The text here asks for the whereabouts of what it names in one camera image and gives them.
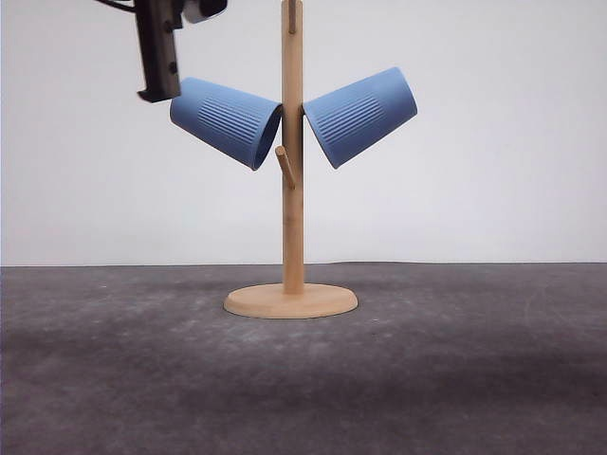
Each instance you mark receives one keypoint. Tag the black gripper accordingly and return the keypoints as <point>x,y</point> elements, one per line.
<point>158,20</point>

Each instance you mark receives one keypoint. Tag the blue cup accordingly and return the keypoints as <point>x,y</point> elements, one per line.
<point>352,117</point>
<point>242,129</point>

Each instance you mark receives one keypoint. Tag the wooden mug tree stand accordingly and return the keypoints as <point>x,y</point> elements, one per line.
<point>293,298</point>

